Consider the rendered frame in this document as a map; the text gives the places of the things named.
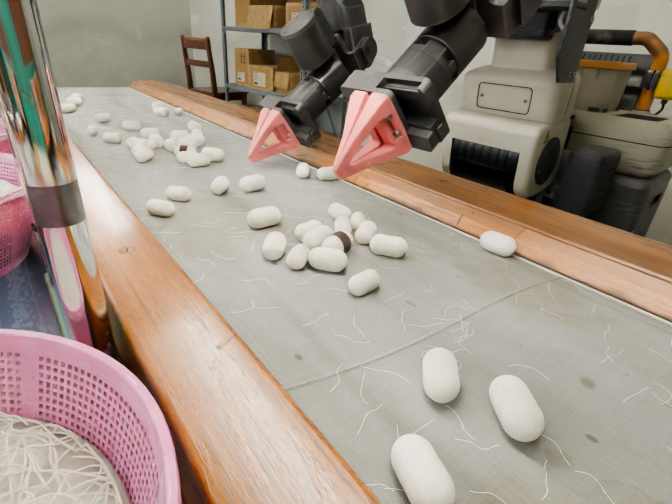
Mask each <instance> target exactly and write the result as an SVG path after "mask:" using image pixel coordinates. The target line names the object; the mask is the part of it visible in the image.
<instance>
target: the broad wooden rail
mask: <svg viewBox="0 0 672 504"><path fill-rule="evenodd" d="M129 88H132V89H134V90H136V91H138V92H141V93H143V94H145V95H148V96H150V97H152V98H155V99H157V100H159V101H162V102H164V103H166V104H168V105H171V106H173V107H175V108H182V109H183V111H185V112H187V113H189V114H191V115H194V116H196V117H198V118H201V119H203V120H205V121H208V122H210V123H212V124H215V125H217V126H219V127H221V128H224V129H226V130H228V131H231V132H233V133H235V134H238V135H240V136H242V137H244V138H247V139H249V140H251V141H252V140H253V138H254V135H255V131H256V127H257V123H258V120H259V116H260V112H257V111H254V110H251V109H248V108H245V107H242V106H239V105H236V104H233V103H230V102H227V101H223V100H220V99H217V98H214V97H211V96H208V95H205V94H202V93H199V92H196V91H193V90H190V89H187V88H183V87H180V86H177V85H174V84H171V83H168V82H165V81H162V80H135V81H134V82H133V83H132V84H131V85H130V86H129ZM320 133H321V135H322V137H321V138H320V139H319V140H318V141H317V142H315V143H314V144H313V146H312V147H311V148H308V147H305V146H302V145H301V146H300V147H299V148H297V149H294V150H291V151H287V152H284V153H281V154H284V155H286V156H288V157H291V158H293V159H295V160H297V161H300V162H304V163H307V164H308V165H309V166H311V167H314V168H316V169H320V168H322V167H333V164H334V161H335V158H336V155H337V152H338V149H339V146H340V143H341V140H342V139H340V138H337V137H334V136H331V135H328V134H325V133H322V132H320ZM344 181H346V182H348V183H350V184H353V185H355V186H357V187H360V188H362V189H364V190H367V191H369V192H371V193H374V194H376V195H378V196H380V197H383V198H385V199H387V200H390V201H392V202H394V203H397V204H399V205H401V206H404V207H406V208H408V209H410V210H413V211H415V212H417V213H420V214H422V215H424V216H427V217H429V218H431V219H433V220H436V221H438V222H440V223H443V224H445V225H447V226H450V227H452V228H454V229H457V230H459V231H461V232H463V233H466V234H468V235H470V236H473V237H475V238H477V239H480V237H481V235H482V234H483V233H485V232H487V231H495V232H498V233H501V234H504V235H506V236H509V237H512V238H513V239H514V240H515V241H516V244H517V249H516V251H515V253H514V255H516V256H519V257H521V258H523V259H526V260H528V261H530V262H533V263H535V264H537V265H539V266H542V267H544V268H546V269H549V270H551V271H553V272H556V273H558V274H560V275H563V276H565V277H567V278H569V279H572V280H574V281H576V282H579V283H581V284H583V285H586V286H588V287H590V288H592V289H595V290H597V291H599V292H602V293H604V294H606V295H609V296H611V297H613V298H616V299H618V300H620V301H622V302H625V303H627V304H629V305H632V306H634V307H636V308H639V309H641V310H643V311H645V312H648V313H650V314H652V315H655V316H657V317H659V318H662V319H664V320H666V321H669V322H671V323H672V246H670V245H667V244H664V243H661V242H658V241H655V240H651V239H648V238H645V237H642V236H639V235H636V234H633V233H630V232H627V231H624V230H621V229H618V228H614V227H611V226H608V225H605V224H602V223H599V222H596V221H593V220H590V219H587V218H584V217H581V216H578V215H574V214H571V213H568V212H565V211H562V210H559V209H556V208H553V207H550V206H547V205H544V204H541V203H538V202H534V201H531V200H528V199H525V198H522V197H519V196H516V195H513V194H510V193H507V192H504V191H501V190H497V189H494V188H491V187H488V186H485V185H482V184H479V183H476V182H473V181H470V180H467V179H464V178H461V177H457V176H454V175H451V174H448V173H445V172H442V171H439V170H436V169H433V168H430V167H427V166H424V165H420V164H417V163H414V162H411V161H408V160H405V159H402V158H399V157H396V158H393V159H390V160H387V161H385V162H382V163H379V164H377V165H374V166H371V167H369V168H367V169H365V170H363V171H361V172H358V173H356V174H354V175H352V176H350V177H348V178H346V179H344Z"/></svg>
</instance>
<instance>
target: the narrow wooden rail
mask: <svg viewBox="0 0 672 504"><path fill-rule="evenodd" d="M68 138H69V143H70V147H71V152H72V156H73V160H74V165H75V169H76V174H77V178H78V182H79V187H80V191H81V196H82V200H83V204H84V209H85V213H86V218H87V222H88V226H89V231H90V235H91V240H92V244H93V248H94V253H95V257H96V262H97V266H98V270H99V275H100V279H101V284H102V288H103V292H104V297H105V301H106V306H107V310H108V314H109V319H110V323H111V328H112V332H113V336H114V341H115V345H116V349H117V351H118V354H119V356H120V358H121V360H122V363H123V365H124V366H125V367H126V368H127V369H128V370H129V371H130V372H131V373H133V374H134V375H135V376H136V377H137V378H138V379H139V380H140V381H141V382H142V383H143V385H144V386H145V387H146V388H147V389H148V391H149V392H150V393H151V395H152V396H153V398H154V399H155V401H156V402H157V404H158V406H159V408H160V410H161V411H162V413H163V415H164V418H165V420H166V423H167V425H168V428H169V430H170V434H171V437H172V441H173V444H174V448H175V453H176V459H177V464H178V470H179V476H180V487H181V499H182V504H382V502H381V501H380V500H379V499H378V498H377V497H376V495H375V494H374V493H373V492H372V491H371V490H370V488H369V487H368V486H367V485H366V484H365V482H364V481H363V480H362V479H361V478H360V477H359V475H358V474H357V473H356V472H355V471H354V470H353V468H352V467H351V466H350V465H349V464H348V463H347V461H346V460H345V459H344V458H343V457H342V456H341V454H340V453H339V452H338V451H337V450H336V449H335V447H334V446H333V445H332V444H331V443H330V441H329V440H328V439H327V438H326V437H325V436H324V434H323V433H322V432H321V431H320V430H319V429H318V427H317V426H316V425H315V424H314V423H313V422H312V420H311V419H310V418H309V417H308V416H307V415H306V413H305V412H304V411H303V410H302V409H301V408H300V406H299V405H298V404H297V403H296V402H295V400H294V399H293V398H292V397H291V396H290V395H289V393H288V392H287V391H286V390H285V389H284V388H283V386H282V385H281V384H280V383H279V382H278V381H277V379H276V378H275V377H274V376H273V375H272V374H271V372H270V371H269V370H268V369H267V368H266V366H265V365H264V364H263V363H262V362H261V361H260V359H259V358H258V357H257V356H256V355H255V354H254V352H253V351H252V350H251V349H250V348H249V347H248V345H247V344H246V343H245V342H244V341H243V340H242V338H241V337H240V336H239V335H238V334H237V333H236V331H235V330H234V329H233V328H232V327H231V325H230V324H229V323H228V322H227V321H226V320H225V318H224V317H223V316H222V315H221V314H220V313H219V311H218V310H217V309H216V308H215V307H214V306H213V304H212V303H211V302H210V301H209V300H208V299H207V297H206V296H205V295H204V294H203V293H202V292H201V290H200V289H199V288H198V287H197V286H196V284H195V283H194V282H193V281H192V280H191V279H190V277H189V276H188V275H187V274H186V273H185V272H184V270H183V269H182V268H181V267H180V266H179V265H178V263H177V262H176V261H175V260H174V259H173V258H172V256H171V255H170V254H169V253H168V252H167V250H166V249H165V248H164V247H163V246H162V245H161V243H160V242H159V241H158V240H157V239H156V238H155V236H154V235H153V234H152V233H151V232H150V231H149V229H148V228H147V227H146V226H145V225H144V224H143V222H142V221H141V220H140V219H139V218H138V217H137V215H136V214H135V213H134V212H133V211H132V209H131V208H130V207H129V206H128V205H127V204H126V202H125V201H124V200H123V199H122V198H121V197H120V195H119V194H118V193H117V192H116V191H115V190H114V188H113V187H112V186H111V185H110V184H109V183H108V181H107V180H106V179H105V178H104V177H103V176H102V174H101V173H100V172H99V171H98V170H97V168H96V167H95V166H94V165H93V164H92V163H91V161H90V160H89V159H88V158H87V157H86V156H85V154H84V153H83V152H82V151H81V150H80V149H79V147H78V146H77V145H76V144H75V143H74V142H73V140H72V139H71V138H70V137H69V136H68Z"/></svg>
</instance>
